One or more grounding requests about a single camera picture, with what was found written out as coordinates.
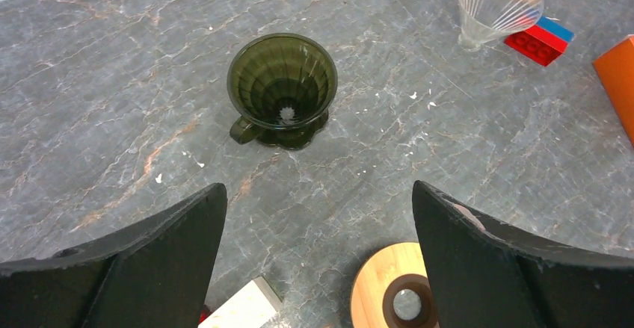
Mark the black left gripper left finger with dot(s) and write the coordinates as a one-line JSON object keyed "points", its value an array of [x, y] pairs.
{"points": [[153, 273]]}

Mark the blue lego brick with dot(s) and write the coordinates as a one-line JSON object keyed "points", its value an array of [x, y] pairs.
{"points": [[555, 28]]}

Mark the orange black coffee filter box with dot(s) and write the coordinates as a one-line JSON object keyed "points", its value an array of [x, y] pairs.
{"points": [[615, 71]]}

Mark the red lego brick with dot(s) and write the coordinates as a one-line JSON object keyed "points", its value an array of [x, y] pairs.
{"points": [[539, 44]]}

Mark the round wooden dripper stand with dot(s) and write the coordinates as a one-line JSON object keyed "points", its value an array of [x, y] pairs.
{"points": [[392, 269]]}

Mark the clear ribbed glass funnel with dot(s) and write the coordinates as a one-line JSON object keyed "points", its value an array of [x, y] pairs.
{"points": [[483, 21]]}

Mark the dark green glass dripper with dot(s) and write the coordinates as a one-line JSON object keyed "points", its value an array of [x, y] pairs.
{"points": [[282, 85]]}

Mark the white wooden block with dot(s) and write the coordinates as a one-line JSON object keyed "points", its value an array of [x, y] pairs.
{"points": [[251, 307]]}

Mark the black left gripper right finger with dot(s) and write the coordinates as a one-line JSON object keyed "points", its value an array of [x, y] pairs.
{"points": [[485, 272]]}

